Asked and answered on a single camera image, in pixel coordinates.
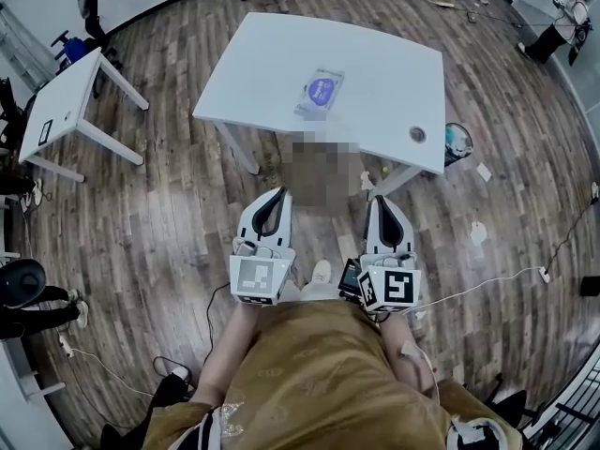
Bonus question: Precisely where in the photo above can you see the mustard shirt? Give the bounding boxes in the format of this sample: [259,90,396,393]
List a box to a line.
[140,297,524,450]

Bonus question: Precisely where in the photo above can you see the black padded chair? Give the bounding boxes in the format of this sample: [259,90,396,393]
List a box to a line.
[487,372,548,433]

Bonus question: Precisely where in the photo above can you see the blue machine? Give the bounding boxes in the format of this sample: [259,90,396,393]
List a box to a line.
[50,29,90,73]

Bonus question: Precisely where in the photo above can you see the white cable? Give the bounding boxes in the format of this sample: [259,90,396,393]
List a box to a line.
[414,264,545,318]

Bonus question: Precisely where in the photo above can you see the white wet wipe pack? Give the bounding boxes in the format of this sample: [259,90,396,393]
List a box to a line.
[292,67,347,117]

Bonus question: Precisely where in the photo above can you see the black display device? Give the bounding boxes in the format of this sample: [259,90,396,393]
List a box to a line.
[337,259,363,302]

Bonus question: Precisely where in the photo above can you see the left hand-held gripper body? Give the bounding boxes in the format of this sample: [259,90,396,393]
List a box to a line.
[228,239,297,307]

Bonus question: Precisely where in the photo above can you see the white shoe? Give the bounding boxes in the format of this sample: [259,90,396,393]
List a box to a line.
[311,259,334,286]

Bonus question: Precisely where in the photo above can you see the white desk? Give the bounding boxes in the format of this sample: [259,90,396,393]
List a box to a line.
[0,337,69,450]

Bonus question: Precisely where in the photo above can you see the white side table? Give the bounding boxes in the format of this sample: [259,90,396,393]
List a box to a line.
[18,47,150,185]

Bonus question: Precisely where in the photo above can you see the person's right forearm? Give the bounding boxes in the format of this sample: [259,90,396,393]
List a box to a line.
[377,314,440,400]

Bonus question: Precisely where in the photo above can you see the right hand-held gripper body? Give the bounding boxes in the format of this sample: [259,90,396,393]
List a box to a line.
[356,250,422,316]

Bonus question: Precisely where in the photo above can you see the white trousers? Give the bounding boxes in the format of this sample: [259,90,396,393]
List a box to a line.
[297,278,341,305]

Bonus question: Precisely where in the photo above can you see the blue oval lid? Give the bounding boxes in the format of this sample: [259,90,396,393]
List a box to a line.
[303,78,335,107]

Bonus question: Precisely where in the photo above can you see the black trash bin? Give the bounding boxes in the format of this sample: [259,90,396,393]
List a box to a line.
[442,122,474,168]

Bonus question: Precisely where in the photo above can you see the black metal railing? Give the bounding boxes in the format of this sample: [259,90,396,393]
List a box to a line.
[524,356,600,450]

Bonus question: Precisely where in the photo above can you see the person's left forearm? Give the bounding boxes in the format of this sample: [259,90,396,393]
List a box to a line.
[194,301,263,410]

